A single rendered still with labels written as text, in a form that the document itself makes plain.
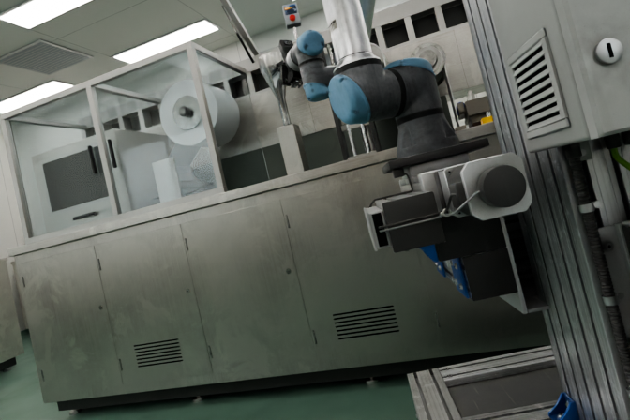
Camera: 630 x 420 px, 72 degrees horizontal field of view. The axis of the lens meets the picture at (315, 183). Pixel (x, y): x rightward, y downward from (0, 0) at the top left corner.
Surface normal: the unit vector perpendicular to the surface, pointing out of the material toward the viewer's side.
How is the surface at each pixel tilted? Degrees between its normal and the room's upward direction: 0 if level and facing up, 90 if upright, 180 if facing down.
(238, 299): 90
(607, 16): 91
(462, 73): 90
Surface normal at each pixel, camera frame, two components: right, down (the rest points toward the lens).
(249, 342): -0.29, 0.03
